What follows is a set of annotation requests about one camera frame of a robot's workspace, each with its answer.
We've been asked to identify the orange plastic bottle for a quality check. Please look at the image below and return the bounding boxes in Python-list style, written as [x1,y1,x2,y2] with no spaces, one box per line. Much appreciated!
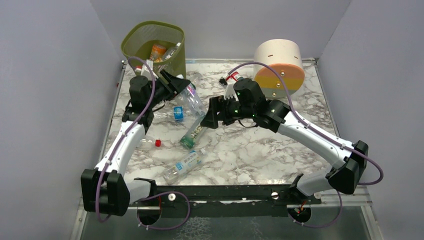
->
[148,43,167,62]

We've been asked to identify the green tea bottle white cap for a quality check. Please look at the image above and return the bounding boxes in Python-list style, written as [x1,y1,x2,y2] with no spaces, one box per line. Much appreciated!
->
[179,116,207,150]

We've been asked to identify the clear bottle blue purple label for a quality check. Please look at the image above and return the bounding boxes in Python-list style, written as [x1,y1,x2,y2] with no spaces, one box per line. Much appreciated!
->
[160,42,181,62]

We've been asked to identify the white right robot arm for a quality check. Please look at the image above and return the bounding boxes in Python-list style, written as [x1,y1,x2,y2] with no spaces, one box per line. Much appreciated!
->
[201,78,369,199]

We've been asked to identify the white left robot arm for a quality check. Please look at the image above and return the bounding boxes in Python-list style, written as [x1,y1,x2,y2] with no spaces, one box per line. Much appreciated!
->
[80,70,191,216]

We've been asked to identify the green plastic waste bin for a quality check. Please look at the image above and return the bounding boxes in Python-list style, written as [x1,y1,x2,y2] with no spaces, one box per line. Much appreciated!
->
[120,20,187,77]

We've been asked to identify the clear bottle dark green label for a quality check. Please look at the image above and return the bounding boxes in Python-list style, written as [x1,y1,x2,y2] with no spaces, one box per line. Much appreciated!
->
[176,73,207,118]

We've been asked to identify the clear bottle blue band label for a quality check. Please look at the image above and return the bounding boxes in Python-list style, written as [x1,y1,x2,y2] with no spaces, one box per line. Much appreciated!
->
[154,106,192,122]

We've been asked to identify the clear bottle red blue label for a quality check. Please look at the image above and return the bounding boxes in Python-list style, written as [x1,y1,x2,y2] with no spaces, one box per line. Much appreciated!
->
[138,138,162,148]

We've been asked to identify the clear bottle light blue label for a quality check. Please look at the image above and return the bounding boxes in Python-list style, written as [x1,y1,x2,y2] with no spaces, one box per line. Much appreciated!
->
[162,148,207,185]

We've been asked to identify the cream cylinder with coloured face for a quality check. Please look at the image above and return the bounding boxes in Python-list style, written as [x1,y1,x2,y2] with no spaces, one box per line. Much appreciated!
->
[253,39,305,99]

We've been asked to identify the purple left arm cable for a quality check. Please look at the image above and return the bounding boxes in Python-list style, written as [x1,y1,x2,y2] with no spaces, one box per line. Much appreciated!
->
[95,56,192,232]

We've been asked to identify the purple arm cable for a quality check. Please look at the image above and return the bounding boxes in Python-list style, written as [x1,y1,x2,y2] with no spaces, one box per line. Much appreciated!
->
[227,61,384,230]
[95,56,192,232]

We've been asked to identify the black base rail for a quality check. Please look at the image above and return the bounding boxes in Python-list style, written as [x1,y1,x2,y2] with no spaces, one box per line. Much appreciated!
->
[130,177,321,219]

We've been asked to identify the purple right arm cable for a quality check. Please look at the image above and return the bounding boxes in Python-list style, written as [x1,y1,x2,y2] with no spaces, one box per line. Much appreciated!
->
[227,61,384,230]

